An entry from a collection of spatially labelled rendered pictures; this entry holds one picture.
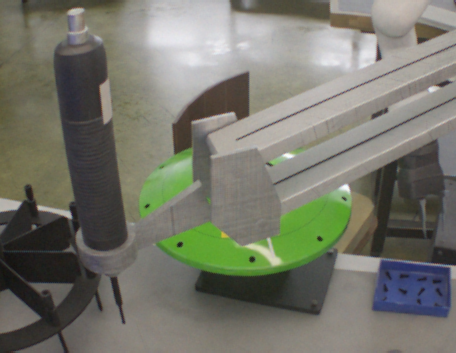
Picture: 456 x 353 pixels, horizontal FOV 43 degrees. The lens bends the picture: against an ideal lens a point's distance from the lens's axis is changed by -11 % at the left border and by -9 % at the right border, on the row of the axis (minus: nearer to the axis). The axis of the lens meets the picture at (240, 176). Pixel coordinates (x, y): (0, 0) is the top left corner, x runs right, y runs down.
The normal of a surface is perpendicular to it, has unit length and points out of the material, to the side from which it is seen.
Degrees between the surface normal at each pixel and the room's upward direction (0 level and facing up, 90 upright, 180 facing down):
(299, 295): 0
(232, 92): 90
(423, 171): 59
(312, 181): 17
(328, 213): 23
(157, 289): 0
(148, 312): 0
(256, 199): 90
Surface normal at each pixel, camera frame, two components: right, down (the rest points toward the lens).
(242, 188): 0.32, 0.54
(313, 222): 0.29, -0.61
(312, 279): 0.00, -0.82
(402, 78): -0.28, -0.73
